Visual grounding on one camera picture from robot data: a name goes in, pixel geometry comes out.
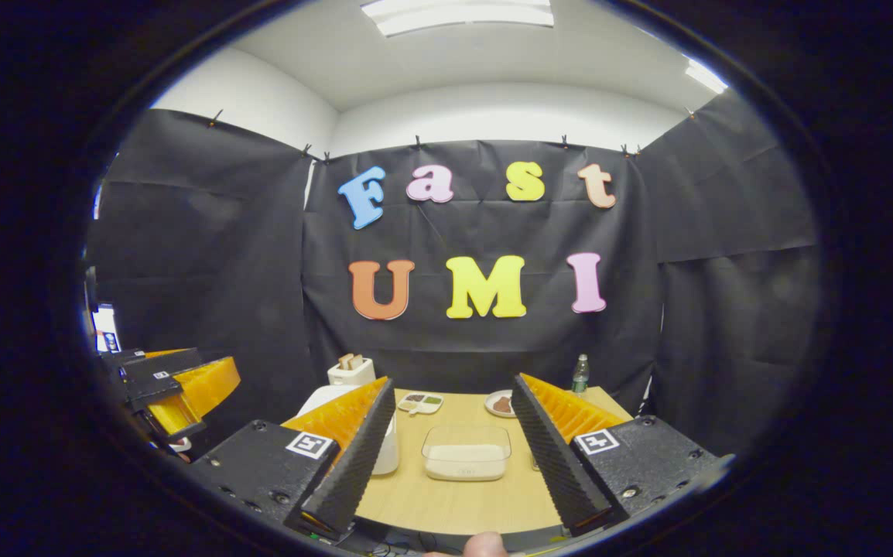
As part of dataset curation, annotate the clear box of rice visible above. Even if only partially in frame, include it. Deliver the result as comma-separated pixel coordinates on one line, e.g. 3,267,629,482
421,422,512,482

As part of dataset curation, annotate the white divided dish with grains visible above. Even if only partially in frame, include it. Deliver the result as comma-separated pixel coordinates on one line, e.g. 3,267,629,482
398,392,444,415

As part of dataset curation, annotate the white rice cooker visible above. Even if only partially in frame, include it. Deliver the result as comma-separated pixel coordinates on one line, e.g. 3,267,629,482
296,384,401,476

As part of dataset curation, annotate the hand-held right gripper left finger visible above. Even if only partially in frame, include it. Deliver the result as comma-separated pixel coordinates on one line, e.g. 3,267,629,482
190,377,398,541

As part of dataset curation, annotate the black backdrop cloth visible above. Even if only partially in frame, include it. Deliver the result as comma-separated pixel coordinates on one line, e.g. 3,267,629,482
84,91,819,457

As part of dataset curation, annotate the computer monitor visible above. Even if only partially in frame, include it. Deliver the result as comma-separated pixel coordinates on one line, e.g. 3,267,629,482
91,306,122,354

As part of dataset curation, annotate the long ceiling light panel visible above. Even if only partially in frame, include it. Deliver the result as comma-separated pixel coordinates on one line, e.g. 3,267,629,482
360,0,556,38

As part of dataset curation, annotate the small ceiling light panel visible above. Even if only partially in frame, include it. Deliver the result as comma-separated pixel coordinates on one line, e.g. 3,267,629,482
683,58,728,95

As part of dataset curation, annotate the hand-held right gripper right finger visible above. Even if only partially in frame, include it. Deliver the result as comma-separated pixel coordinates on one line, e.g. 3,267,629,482
510,373,726,540

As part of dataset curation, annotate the white toaster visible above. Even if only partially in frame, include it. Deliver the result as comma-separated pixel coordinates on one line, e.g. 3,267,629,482
327,354,376,386

